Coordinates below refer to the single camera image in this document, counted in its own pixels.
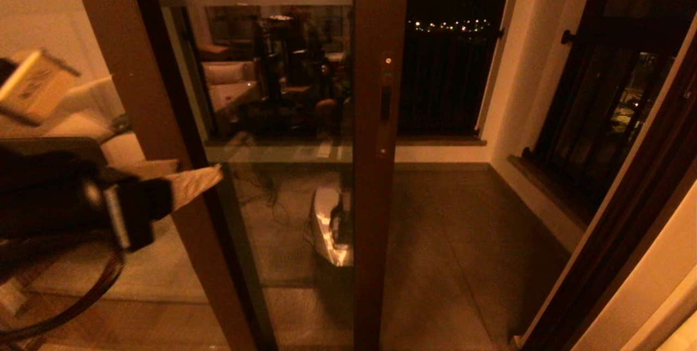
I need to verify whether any brown framed glass sliding door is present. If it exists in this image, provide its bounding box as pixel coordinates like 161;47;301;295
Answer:
131;0;413;351

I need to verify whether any dark brown door jamb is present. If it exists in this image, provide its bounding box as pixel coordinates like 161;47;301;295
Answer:
515;14;697;351

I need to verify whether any dark metal balcony railing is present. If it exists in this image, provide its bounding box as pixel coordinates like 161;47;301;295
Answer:
400;27;504;137

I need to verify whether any black looped cable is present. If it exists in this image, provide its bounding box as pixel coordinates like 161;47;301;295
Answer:
0;239;127;343

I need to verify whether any stone side window sill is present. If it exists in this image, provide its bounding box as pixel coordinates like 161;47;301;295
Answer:
506;154;591;232

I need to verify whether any grey sofa with light cushions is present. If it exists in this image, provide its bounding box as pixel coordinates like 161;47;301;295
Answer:
33;75;180;180

